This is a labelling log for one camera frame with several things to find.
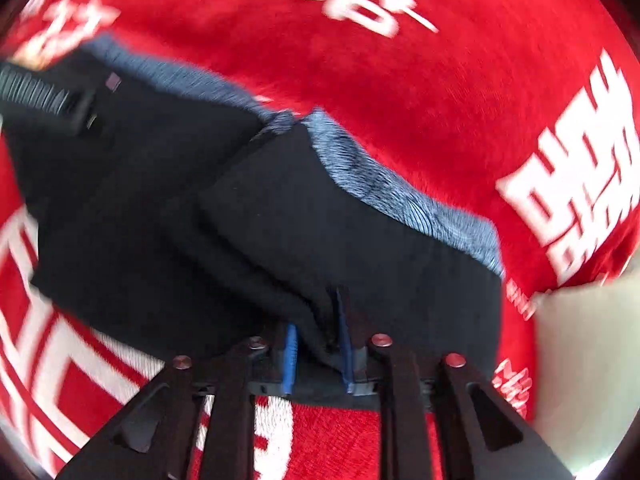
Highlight black pants with grey waistband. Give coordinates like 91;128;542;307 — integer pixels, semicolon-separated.
1;38;502;376

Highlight beige pillow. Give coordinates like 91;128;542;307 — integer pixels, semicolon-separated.
533;256;639;479

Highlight red blanket with white characters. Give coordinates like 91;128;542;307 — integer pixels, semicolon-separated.
1;0;639;479

